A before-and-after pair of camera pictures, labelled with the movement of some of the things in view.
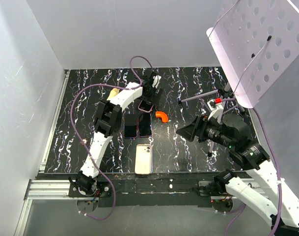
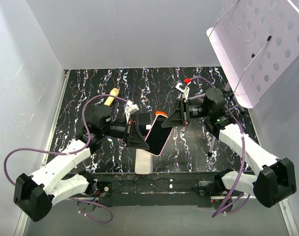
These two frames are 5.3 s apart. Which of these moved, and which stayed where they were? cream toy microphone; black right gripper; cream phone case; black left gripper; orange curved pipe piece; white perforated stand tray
Moved: black right gripper; black left gripper
Stayed: cream toy microphone; white perforated stand tray; cream phone case; orange curved pipe piece
